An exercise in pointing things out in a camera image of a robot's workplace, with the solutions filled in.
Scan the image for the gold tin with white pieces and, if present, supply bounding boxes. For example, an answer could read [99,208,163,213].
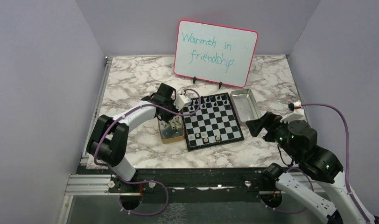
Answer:
[158,116,185,144]

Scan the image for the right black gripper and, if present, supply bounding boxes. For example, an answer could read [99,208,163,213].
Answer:
[246,110,300,160]

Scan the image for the purple cable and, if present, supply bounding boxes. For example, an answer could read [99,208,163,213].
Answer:
[260,103,374,224]
[93,89,202,217]

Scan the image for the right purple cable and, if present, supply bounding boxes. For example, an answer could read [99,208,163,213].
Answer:
[260,103,374,224]

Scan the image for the aluminium frame rail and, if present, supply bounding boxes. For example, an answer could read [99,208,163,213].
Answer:
[58,56,140,224]

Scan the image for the white board with pink frame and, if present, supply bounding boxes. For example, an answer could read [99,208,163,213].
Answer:
[173,20,259,88]

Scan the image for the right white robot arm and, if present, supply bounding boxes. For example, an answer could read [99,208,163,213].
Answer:
[246,112,379,224]

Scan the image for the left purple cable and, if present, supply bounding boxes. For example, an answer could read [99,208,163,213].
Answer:
[93,89,202,217]

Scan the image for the black and white chessboard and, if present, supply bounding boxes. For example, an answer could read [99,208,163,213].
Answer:
[180,93,244,151]

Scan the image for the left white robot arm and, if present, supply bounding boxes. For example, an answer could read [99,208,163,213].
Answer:
[86,84,178,192]

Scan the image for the empty silver metal tin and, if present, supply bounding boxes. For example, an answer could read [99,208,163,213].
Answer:
[230,89,261,126]

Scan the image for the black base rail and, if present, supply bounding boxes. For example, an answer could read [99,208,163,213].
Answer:
[77,166,275,204]

